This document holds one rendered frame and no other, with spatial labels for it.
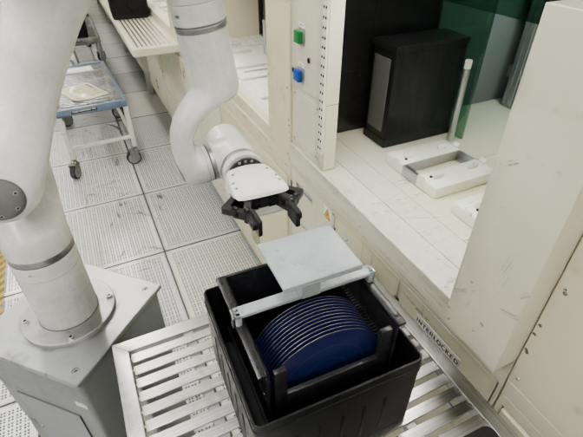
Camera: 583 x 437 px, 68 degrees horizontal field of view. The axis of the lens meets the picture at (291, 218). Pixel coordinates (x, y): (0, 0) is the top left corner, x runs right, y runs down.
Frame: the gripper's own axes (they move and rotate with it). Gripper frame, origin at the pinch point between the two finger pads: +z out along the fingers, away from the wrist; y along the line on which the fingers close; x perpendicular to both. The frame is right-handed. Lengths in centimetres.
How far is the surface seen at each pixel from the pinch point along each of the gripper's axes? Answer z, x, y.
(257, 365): 20.4, -7.3, 11.1
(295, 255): 12.1, 2.6, 1.9
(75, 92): -253, -61, 40
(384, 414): 26.0, -24.8, -8.6
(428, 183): -18, -15, -49
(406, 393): 26.0, -20.6, -12.0
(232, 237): -125, -106, -24
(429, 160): -29, -16, -58
